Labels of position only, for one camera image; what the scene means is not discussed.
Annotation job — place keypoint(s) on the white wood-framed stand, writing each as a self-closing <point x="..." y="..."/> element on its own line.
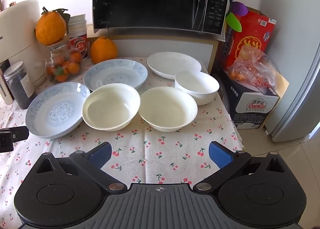
<point x="160" y="46"/>

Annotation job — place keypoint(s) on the purple and green toy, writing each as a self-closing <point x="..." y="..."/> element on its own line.
<point x="236" y="15"/>

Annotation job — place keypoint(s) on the small white bowl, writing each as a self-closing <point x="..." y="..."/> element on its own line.
<point x="197" y="86"/>

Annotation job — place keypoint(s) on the cherry printed tablecloth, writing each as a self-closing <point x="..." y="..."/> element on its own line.
<point x="155" y="148"/>

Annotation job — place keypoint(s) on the blue patterned plate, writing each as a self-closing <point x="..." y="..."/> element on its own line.
<point x="55" y="111"/>
<point x="115" y="73"/>

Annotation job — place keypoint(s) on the red printed carton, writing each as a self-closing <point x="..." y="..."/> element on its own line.
<point x="252" y="33"/>

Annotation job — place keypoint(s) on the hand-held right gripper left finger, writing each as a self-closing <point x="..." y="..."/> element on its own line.
<point x="102" y="154"/>

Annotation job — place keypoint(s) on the plastic jar with dark contents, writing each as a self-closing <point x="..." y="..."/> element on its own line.
<point x="18" y="86"/>

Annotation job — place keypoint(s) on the white air fryer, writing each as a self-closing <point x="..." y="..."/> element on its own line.
<point x="22" y="43"/>

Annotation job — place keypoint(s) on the black and white cardboard box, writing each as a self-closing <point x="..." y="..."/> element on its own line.
<point x="255" y="108"/>

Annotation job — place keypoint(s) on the cream bowl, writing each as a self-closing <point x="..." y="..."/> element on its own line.
<point x="167" y="108"/>
<point x="110" y="108"/>

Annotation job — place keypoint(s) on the plastic bag of small oranges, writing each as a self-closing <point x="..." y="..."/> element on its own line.
<point x="252" y="71"/>

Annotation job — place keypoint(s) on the silver refrigerator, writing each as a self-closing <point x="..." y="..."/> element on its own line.
<point x="297" y="56"/>

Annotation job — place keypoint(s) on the large orange with leaves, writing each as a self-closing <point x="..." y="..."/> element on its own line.
<point x="50" y="28"/>

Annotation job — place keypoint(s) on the white embossed plate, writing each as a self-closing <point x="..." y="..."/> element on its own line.
<point x="170" y="63"/>

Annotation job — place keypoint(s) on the glass jar of small oranges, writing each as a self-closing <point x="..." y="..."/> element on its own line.
<point x="62" y="66"/>

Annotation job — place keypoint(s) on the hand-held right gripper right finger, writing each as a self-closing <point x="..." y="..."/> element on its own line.
<point x="220" y="154"/>

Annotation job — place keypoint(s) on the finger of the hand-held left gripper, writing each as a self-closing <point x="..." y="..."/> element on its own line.
<point x="17" y="133"/>

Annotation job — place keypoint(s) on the stack of paper cups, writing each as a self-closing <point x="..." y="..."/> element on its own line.
<point x="78" y="33"/>

